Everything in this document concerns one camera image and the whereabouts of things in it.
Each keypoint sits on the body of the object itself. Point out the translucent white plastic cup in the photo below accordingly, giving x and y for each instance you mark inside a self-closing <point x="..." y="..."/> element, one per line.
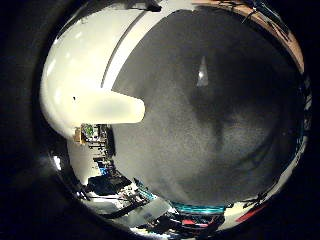
<point x="113" y="108"/>

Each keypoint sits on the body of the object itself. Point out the red storage box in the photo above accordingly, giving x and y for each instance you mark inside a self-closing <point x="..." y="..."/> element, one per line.
<point x="250" y="214"/>

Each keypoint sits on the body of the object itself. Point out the white flat box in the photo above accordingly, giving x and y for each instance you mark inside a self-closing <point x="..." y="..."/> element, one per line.
<point x="150" y="213"/>

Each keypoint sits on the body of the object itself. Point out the teal striped crate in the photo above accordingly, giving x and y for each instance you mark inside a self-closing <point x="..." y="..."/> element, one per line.
<point x="200" y="208"/>

